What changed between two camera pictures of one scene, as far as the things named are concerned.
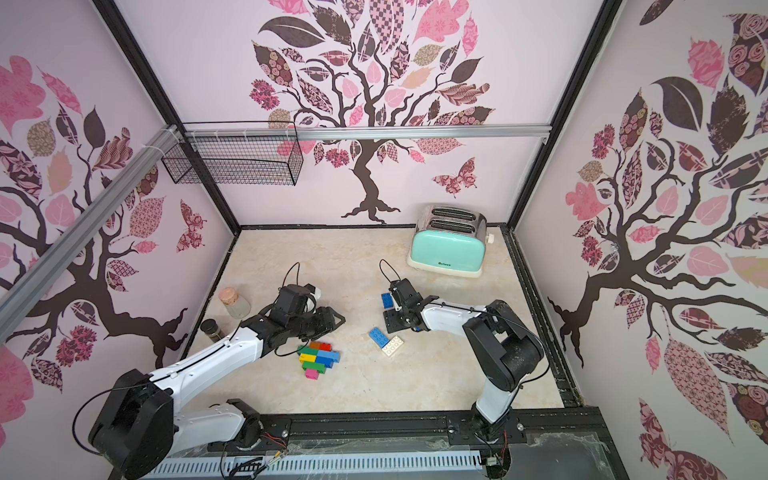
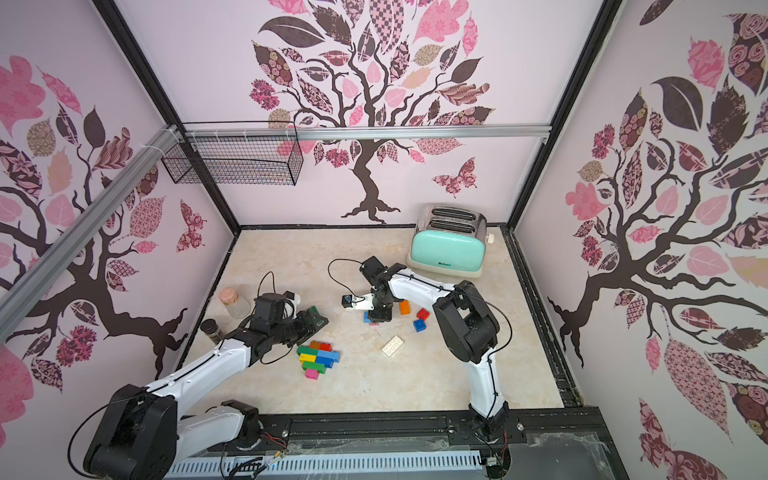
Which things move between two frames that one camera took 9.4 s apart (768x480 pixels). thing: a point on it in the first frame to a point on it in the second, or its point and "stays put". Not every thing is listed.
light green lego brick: x=321 y=368 stays put
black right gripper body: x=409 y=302 to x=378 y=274
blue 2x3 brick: x=328 y=362 stays put
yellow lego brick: x=307 y=358 stays put
